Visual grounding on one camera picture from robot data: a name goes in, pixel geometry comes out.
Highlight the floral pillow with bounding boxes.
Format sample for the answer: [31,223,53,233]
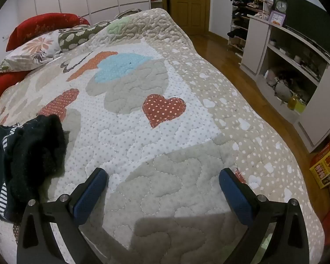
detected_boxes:
[0,30,63,73]

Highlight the shoe rack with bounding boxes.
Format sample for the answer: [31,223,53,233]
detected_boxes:
[228,0,273,59]

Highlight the yellow bottle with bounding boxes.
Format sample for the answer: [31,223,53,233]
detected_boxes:
[287,93,299,111]

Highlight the white kettle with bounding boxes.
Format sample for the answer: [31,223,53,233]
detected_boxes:
[274,82,292,100]

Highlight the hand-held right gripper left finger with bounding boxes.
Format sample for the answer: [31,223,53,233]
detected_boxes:
[16,167,108,264]

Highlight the flat screen television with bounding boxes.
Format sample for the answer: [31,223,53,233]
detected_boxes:
[285,0,330,67]

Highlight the quilted heart patchwork bedspread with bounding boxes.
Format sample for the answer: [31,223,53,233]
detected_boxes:
[0,8,325,264]

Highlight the yellow cardboard box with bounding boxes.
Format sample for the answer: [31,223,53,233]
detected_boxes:
[309,132,330,189]

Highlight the purple picture frame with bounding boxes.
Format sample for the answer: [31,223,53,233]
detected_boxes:
[268,10,287,27]

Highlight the dark mantel clock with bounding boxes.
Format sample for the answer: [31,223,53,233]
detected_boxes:
[272,0,289,15]

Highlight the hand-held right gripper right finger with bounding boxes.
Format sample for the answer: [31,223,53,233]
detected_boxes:
[219,168,310,264]

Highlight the green cloud pattern pillow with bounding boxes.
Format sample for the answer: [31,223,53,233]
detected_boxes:
[58,22,111,53]

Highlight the wooden door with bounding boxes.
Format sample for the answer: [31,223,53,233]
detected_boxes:
[167,0,211,35]

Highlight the white television cabinet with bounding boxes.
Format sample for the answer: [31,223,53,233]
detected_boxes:
[240,15,330,153]

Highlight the black pants with green print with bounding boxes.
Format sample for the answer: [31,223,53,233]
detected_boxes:
[0,114,68,222]

